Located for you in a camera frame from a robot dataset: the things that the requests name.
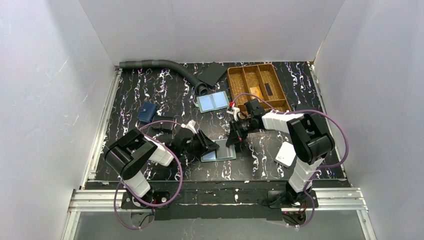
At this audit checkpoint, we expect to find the mint green card holder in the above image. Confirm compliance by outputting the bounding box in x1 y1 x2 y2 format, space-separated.
200 138 237 163

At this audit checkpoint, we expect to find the black credit card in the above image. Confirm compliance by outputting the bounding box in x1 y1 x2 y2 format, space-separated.
216 139 235 159

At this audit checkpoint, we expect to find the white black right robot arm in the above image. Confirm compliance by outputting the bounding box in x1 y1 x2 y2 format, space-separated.
226 99 335 203

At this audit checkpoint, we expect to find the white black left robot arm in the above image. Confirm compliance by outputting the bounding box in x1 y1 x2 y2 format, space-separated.
104 127 220 198

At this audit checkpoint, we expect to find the orange card in tray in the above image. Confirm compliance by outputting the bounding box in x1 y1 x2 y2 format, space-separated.
249 86 264 100

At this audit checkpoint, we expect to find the black card in tray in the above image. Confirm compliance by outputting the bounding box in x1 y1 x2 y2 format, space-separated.
264 83 273 96

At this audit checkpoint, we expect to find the open mint card holder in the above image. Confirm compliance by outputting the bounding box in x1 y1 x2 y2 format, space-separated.
194 91 230 113

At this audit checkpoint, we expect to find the black snap wallet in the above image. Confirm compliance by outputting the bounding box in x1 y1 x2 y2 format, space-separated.
150 115 175 132

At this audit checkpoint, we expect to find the white rectangular box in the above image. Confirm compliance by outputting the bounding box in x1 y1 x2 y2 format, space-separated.
274 142 296 168

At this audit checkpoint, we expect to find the wicker divided tray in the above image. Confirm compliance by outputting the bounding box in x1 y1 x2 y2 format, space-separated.
227 63 292 113

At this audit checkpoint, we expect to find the navy blue wallet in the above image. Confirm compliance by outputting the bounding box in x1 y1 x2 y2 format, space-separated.
137 102 158 124

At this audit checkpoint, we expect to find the black flat pad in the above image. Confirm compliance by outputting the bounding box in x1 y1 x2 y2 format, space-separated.
198 62 228 87

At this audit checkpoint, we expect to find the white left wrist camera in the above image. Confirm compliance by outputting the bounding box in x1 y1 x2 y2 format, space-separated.
181 120 197 134

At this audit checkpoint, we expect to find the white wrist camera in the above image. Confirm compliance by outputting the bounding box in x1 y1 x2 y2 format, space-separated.
181 120 197 134
226 102 240 121

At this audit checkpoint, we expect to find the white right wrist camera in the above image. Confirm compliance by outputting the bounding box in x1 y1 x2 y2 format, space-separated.
226 102 240 121

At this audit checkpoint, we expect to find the grey corrugated hose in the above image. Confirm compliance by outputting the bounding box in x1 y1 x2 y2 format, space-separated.
119 59 210 97

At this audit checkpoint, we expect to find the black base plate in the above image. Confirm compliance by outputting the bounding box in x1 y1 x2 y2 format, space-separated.
119 179 319 222

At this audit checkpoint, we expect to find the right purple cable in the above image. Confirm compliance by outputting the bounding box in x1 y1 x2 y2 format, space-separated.
230 93 350 229

